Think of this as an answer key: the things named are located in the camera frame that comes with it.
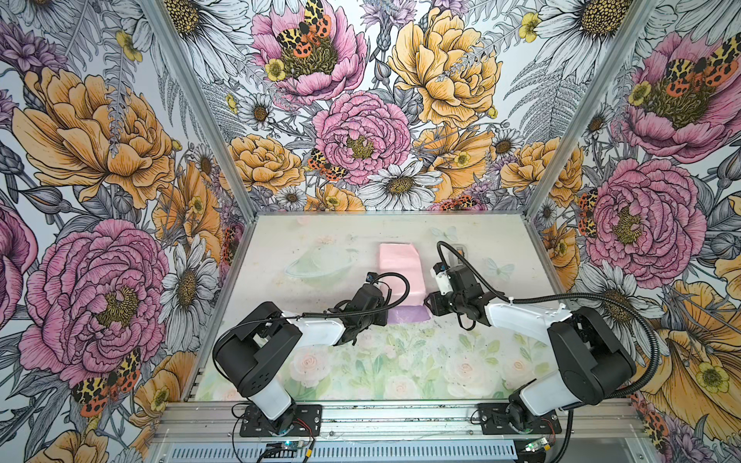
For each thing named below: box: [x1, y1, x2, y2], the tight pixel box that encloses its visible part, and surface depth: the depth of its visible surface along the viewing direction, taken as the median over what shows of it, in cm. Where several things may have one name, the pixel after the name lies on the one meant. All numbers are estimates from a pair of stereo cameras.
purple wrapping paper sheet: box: [379, 242, 432, 326], surface depth 96 cm
